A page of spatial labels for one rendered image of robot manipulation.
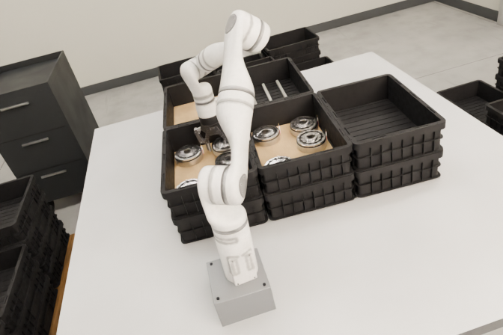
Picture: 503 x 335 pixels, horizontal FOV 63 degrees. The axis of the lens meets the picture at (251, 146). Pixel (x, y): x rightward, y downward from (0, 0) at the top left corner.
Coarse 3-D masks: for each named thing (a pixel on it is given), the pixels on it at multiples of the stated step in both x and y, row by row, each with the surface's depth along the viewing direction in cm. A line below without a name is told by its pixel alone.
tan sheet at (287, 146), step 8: (280, 128) 158; (288, 128) 157; (288, 136) 152; (280, 144) 149; (288, 144) 148; (296, 144) 147; (328, 144) 143; (264, 152) 146; (272, 152) 146; (280, 152) 145; (288, 152) 144; (296, 152) 143; (264, 160) 142
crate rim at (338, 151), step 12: (300, 96) 155; (324, 108) 144; (252, 144) 134; (348, 144) 124; (300, 156) 123; (312, 156) 122; (324, 156) 123; (336, 156) 124; (264, 168) 122; (276, 168) 122; (288, 168) 123
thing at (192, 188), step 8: (168, 128) 154; (176, 128) 153; (256, 168) 122; (248, 176) 122; (192, 184) 122; (160, 192) 122; (168, 192) 121; (176, 192) 121; (184, 192) 121; (192, 192) 122
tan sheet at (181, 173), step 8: (208, 152) 153; (208, 160) 149; (176, 168) 148; (184, 168) 147; (192, 168) 146; (200, 168) 146; (248, 168) 140; (176, 176) 144; (184, 176) 143; (192, 176) 142; (176, 184) 140
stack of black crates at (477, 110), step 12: (468, 84) 247; (480, 84) 248; (444, 96) 240; (456, 96) 250; (468, 96) 252; (480, 96) 251; (492, 96) 240; (468, 108) 243; (480, 108) 241; (480, 120) 214
